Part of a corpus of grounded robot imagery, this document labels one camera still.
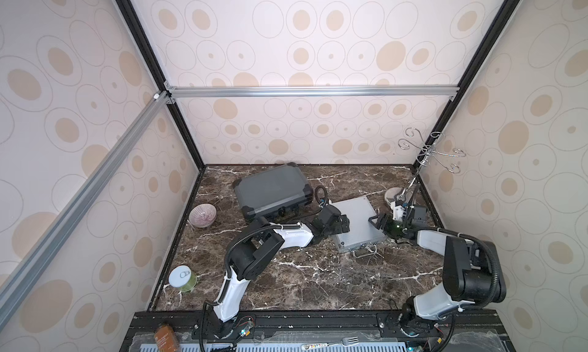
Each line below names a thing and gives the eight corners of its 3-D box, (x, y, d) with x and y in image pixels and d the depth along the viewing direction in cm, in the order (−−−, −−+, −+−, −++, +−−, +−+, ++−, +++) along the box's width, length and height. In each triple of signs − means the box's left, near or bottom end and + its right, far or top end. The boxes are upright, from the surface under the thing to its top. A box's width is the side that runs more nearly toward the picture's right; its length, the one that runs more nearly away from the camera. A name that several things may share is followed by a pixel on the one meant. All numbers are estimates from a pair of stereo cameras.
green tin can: (172, 291, 82) (165, 286, 78) (179, 271, 87) (172, 265, 82) (193, 291, 82) (187, 286, 78) (199, 271, 87) (193, 265, 82)
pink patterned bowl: (191, 227, 99) (187, 221, 95) (197, 210, 104) (193, 203, 100) (215, 227, 99) (211, 221, 95) (220, 210, 104) (216, 203, 100)
